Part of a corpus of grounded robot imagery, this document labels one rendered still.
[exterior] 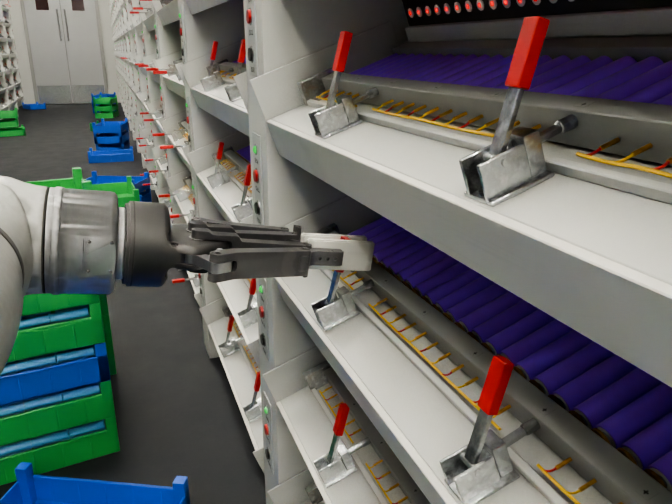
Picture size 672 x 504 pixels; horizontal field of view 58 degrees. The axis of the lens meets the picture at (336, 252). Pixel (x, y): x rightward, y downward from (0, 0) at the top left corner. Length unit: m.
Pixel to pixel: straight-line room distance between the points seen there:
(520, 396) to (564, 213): 0.17
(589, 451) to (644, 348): 0.15
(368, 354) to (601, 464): 0.24
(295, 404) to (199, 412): 0.58
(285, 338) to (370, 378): 0.31
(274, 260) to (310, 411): 0.34
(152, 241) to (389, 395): 0.23
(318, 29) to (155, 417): 0.94
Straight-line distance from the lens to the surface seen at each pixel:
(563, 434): 0.41
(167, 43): 2.13
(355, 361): 0.56
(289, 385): 0.86
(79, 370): 1.23
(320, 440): 0.78
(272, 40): 0.74
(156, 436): 1.35
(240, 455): 1.27
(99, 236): 0.52
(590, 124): 0.35
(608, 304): 0.27
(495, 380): 0.39
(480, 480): 0.41
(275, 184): 0.76
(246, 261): 0.52
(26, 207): 0.53
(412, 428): 0.47
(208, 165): 1.45
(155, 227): 0.53
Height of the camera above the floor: 0.76
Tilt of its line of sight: 19 degrees down
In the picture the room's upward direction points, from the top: straight up
